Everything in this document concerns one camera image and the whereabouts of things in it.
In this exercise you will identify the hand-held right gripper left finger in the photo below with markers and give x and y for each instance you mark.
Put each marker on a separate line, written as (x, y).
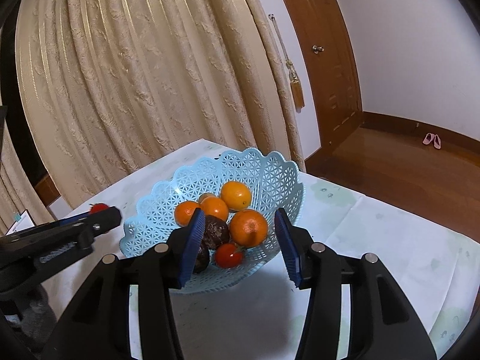
(193, 247)

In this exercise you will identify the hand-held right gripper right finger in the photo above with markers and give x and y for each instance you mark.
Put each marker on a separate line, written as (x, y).
(287, 247)

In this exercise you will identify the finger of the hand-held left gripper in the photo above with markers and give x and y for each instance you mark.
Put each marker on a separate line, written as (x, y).
(75, 218)
(107, 220)

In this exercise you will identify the dark purple passion fruit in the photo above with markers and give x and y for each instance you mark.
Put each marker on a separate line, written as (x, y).
(201, 259)
(215, 232)

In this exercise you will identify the red tomato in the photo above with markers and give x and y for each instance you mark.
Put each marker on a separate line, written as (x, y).
(98, 207)
(228, 255)

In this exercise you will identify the small orange mandarin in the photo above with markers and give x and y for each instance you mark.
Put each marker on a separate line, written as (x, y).
(214, 209)
(185, 213)

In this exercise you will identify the textured orange with stem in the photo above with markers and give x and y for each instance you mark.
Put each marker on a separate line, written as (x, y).
(248, 228)

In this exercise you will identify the dull yellow citrus fruit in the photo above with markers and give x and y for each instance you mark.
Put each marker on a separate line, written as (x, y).
(204, 196)

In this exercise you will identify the large smooth orange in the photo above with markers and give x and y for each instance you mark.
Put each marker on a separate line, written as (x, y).
(235, 195)

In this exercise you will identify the light blue lattice basket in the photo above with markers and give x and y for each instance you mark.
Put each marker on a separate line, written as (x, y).
(262, 180)

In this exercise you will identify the beige patterned curtain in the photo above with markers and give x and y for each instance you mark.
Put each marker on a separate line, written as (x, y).
(150, 63)
(18, 187)

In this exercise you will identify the gold curtain tassel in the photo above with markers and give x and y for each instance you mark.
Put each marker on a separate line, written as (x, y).
(296, 90)

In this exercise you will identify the brown wooden door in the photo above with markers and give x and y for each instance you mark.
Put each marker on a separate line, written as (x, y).
(322, 90)

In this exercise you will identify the pink slipper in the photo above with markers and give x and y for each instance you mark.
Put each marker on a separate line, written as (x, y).
(437, 141)
(427, 138)

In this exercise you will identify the metal door knob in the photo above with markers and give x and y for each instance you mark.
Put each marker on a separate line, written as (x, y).
(318, 49)

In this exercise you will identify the curtain tassel tieback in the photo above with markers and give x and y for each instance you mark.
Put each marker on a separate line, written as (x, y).
(279, 37)

